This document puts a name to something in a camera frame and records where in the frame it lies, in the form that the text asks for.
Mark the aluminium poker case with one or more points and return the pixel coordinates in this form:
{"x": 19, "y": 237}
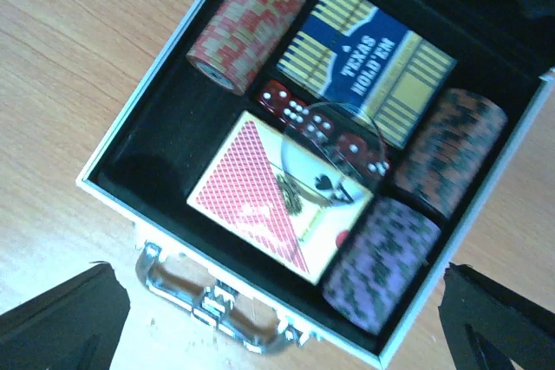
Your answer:
{"x": 177, "y": 119}

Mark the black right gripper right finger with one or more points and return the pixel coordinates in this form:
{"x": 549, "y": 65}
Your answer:
{"x": 489, "y": 326}

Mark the red die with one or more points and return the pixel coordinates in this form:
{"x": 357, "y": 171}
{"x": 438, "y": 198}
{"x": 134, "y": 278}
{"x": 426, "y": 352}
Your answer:
{"x": 377, "y": 168}
{"x": 293, "y": 112}
{"x": 274, "y": 97}
{"x": 353, "y": 148}
{"x": 318, "y": 128}

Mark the orange poker chip tube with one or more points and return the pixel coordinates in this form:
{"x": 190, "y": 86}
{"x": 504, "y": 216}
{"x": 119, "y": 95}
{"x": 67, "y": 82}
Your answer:
{"x": 240, "y": 38}

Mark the clear round tube lid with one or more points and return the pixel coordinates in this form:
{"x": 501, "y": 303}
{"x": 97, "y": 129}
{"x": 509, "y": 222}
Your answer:
{"x": 346, "y": 118}

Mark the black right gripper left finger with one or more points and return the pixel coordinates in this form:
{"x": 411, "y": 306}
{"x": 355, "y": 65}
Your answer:
{"x": 75, "y": 325}

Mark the purple poker chip tube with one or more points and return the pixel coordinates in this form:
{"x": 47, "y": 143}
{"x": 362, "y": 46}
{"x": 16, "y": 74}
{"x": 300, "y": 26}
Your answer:
{"x": 374, "y": 272}

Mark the brown black poker chip stack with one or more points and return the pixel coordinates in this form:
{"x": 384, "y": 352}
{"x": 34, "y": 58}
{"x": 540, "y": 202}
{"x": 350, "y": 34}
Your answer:
{"x": 449, "y": 150}

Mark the red playing card deck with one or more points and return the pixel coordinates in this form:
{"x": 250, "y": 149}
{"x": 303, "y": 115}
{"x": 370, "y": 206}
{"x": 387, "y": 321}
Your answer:
{"x": 277, "y": 196}

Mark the blue texas holdem card deck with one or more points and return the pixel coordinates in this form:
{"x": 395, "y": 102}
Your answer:
{"x": 351, "y": 51}

